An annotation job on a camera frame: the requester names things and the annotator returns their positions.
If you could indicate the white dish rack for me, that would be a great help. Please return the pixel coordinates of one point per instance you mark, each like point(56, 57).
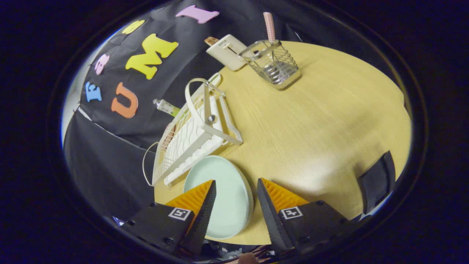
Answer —
point(190, 139)

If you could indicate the brown bread slice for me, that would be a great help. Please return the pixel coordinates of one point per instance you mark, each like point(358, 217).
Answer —
point(210, 40)

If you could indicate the white toaster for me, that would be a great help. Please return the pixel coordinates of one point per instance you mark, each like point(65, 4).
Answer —
point(229, 51)

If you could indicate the black table bracket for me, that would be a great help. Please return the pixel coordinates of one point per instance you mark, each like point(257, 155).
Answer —
point(377, 183)

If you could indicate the clear bottle with green label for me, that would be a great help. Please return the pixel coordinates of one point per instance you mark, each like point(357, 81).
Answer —
point(166, 107)

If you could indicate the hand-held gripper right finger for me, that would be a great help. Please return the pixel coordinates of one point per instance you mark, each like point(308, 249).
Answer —
point(274, 223)

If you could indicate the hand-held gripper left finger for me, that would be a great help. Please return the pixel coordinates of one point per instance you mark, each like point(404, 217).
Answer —
point(205, 220)

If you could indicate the pale green plate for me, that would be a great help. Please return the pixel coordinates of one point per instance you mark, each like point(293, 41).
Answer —
point(231, 198)

